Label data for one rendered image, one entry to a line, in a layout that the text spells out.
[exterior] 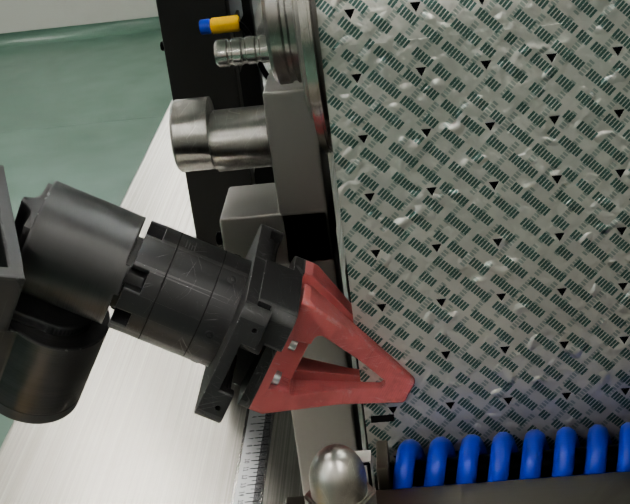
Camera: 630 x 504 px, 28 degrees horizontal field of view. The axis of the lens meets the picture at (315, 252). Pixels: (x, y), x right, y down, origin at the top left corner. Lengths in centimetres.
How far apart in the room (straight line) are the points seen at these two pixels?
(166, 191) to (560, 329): 86
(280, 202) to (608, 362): 19
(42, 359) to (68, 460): 32
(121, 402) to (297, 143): 40
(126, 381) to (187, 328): 44
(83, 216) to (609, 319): 26
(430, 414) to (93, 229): 20
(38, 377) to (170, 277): 9
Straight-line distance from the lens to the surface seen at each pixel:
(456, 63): 58
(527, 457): 63
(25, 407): 67
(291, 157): 67
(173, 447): 94
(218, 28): 70
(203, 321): 60
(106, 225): 60
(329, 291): 63
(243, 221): 68
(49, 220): 60
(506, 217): 60
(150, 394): 101
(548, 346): 64
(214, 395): 59
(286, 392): 62
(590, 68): 58
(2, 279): 58
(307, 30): 56
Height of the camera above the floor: 139
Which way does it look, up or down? 24 degrees down
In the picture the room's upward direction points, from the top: 7 degrees counter-clockwise
